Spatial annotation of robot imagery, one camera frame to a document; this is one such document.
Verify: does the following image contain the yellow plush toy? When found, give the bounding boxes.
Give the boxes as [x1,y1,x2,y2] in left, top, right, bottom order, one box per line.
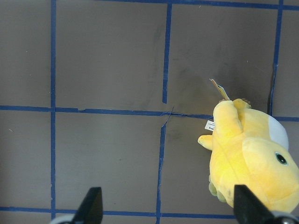
[198,85,299,212]

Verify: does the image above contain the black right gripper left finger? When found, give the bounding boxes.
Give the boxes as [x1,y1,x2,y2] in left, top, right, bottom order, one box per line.
[72,187,103,224]

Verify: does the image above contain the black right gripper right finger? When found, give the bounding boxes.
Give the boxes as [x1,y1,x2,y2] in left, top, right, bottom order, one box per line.
[234,185,276,224]

